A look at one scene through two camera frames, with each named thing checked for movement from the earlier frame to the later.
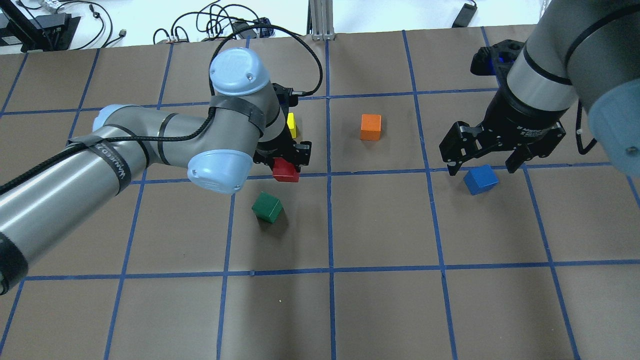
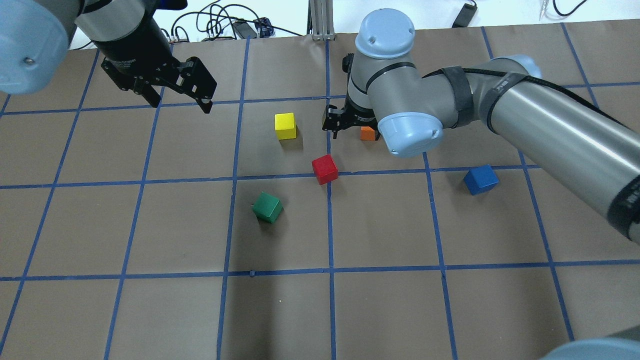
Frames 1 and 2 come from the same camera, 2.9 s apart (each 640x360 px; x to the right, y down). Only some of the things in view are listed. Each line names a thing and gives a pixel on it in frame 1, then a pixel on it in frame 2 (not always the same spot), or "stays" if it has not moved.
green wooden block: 267,207 stays
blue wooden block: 480,179 stays
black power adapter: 465,16 stays
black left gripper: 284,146 to 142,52
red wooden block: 283,171 to 325,169
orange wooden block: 371,127 stays
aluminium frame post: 320,20 stays
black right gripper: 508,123 to 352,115
